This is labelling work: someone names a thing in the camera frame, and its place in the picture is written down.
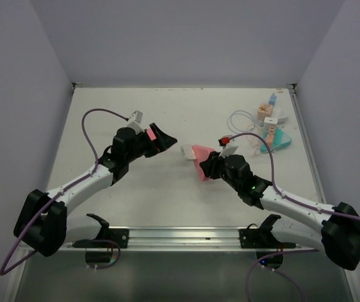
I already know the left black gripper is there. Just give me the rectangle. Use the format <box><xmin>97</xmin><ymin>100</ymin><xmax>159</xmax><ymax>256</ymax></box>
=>
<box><xmin>125</xmin><ymin>123</ymin><xmax>176</xmax><ymax>163</ymax></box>

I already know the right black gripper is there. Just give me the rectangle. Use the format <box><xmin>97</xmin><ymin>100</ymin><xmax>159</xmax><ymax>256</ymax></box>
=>
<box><xmin>200</xmin><ymin>149</ymin><xmax>241</xmax><ymax>192</ymax></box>

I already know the pink plug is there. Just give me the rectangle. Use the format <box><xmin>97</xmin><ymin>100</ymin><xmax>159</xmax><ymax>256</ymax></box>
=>
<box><xmin>146</xmin><ymin>128</ymin><xmax>156</xmax><ymax>141</ymax></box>

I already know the pink triangular socket adapter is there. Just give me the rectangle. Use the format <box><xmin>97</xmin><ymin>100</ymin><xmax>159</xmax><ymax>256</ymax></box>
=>
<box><xmin>191</xmin><ymin>145</ymin><xmax>215</xmax><ymax>182</ymax></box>

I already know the white plug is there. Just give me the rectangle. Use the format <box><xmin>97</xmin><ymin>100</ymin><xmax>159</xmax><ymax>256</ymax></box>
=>
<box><xmin>180</xmin><ymin>144</ymin><xmax>196</xmax><ymax>160</ymax></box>

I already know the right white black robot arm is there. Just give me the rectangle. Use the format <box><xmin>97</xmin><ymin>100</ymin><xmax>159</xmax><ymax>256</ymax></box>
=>
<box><xmin>200</xmin><ymin>152</ymin><xmax>360</xmax><ymax>271</ymax></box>

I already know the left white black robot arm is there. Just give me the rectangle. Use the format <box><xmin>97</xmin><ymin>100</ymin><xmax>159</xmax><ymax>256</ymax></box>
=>
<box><xmin>13</xmin><ymin>123</ymin><xmax>177</xmax><ymax>257</ymax></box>

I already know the teal triangular socket adapter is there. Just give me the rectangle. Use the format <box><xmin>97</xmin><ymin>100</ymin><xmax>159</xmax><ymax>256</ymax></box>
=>
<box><xmin>259</xmin><ymin>127</ymin><xmax>292</xmax><ymax>154</ymax></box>

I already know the blue small plug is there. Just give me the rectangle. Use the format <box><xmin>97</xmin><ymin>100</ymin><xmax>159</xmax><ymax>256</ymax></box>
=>
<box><xmin>268</xmin><ymin>93</ymin><xmax>277</xmax><ymax>107</ymax></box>

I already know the white square charger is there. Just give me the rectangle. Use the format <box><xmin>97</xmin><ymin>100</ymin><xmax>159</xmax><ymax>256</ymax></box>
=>
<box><xmin>263</xmin><ymin>116</ymin><xmax>278</xmax><ymax>131</ymax></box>

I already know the white triangular adapter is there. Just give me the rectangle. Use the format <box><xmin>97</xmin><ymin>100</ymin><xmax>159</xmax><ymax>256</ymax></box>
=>
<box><xmin>272</xmin><ymin>106</ymin><xmax>288</xmax><ymax>124</ymax></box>

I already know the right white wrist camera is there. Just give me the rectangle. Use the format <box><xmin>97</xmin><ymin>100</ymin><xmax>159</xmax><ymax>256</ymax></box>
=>
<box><xmin>219</xmin><ymin>144</ymin><xmax>238</xmax><ymax>158</ymax></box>

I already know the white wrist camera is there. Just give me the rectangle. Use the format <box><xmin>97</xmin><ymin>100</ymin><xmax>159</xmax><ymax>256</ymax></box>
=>
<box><xmin>126</xmin><ymin>111</ymin><xmax>143</xmax><ymax>133</ymax></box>
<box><xmin>219</xmin><ymin>144</ymin><xmax>238</xmax><ymax>158</ymax></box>

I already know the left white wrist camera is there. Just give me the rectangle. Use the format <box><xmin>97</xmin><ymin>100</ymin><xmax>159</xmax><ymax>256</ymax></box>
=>
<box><xmin>126</xmin><ymin>111</ymin><xmax>143</xmax><ymax>133</ymax></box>

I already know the orange thin cable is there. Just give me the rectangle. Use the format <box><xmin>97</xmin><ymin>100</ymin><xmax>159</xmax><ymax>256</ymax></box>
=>
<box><xmin>245</xmin><ymin>124</ymin><xmax>267</xmax><ymax>157</ymax></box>

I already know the blue thin cable loop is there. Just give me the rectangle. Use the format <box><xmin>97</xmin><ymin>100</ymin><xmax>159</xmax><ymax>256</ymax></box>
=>
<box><xmin>227</xmin><ymin>109</ymin><xmax>258</xmax><ymax>135</ymax></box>

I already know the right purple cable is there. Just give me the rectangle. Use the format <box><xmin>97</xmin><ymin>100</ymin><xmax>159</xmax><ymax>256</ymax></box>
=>
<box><xmin>219</xmin><ymin>131</ymin><xmax>360</xmax><ymax>302</ymax></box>

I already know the purple cable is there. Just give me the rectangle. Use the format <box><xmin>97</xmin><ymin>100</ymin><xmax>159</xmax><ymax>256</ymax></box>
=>
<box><xmin>219</xmin><ymin>131</ymin><xmax>360</xmax><ymax>302</ymax></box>
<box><xmin>0</xmin><ymin>108</ymin><xmax>130</xmax><ymax>276</ymax></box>

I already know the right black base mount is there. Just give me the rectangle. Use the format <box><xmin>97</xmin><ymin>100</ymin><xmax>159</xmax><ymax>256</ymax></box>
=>
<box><xmin>238</xmin><ymin>224</ymin><xmax>296</xmax><ymax>249</ymax></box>

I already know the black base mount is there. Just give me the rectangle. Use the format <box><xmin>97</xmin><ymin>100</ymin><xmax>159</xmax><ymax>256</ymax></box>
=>
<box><xmin>238</xmin><ymin>224</ymin><xmax>296</xmax><ymax>249</ymax></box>
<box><xmin>72</xmin><ymin>228</ymin><xmax>130</xmax><ymax>249</ymax></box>

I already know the aluminium front rail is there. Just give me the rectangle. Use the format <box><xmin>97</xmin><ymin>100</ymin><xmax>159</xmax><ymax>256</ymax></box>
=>
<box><xmin>19</xmin><ymin>225</ymin><xmax>325</xmax><ymax>252</ymax></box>

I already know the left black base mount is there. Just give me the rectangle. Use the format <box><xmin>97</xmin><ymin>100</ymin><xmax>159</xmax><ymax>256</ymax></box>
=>
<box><xmin>72</xmin><ymin>228</ymin><xmax>130</xmax><ymax>249</ymax></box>

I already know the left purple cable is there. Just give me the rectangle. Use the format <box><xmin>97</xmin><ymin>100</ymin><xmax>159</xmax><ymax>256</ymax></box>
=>
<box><xmin>0</xmin><ymin>108</ymin><xmax>130</xmax><ymax>276</ymax></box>

